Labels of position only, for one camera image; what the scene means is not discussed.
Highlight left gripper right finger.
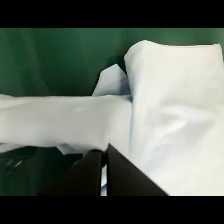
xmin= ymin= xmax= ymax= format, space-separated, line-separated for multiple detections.
xmin=106 ymin=143 xmax=169 ymax=197

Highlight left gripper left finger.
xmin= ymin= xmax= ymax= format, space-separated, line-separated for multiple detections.
xmin=39 ymin=149 xmax=103 ymax=197

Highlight white shirt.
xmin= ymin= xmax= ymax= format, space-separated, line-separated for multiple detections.
xmin=0 ymin=39 xmax=224 ymax=197

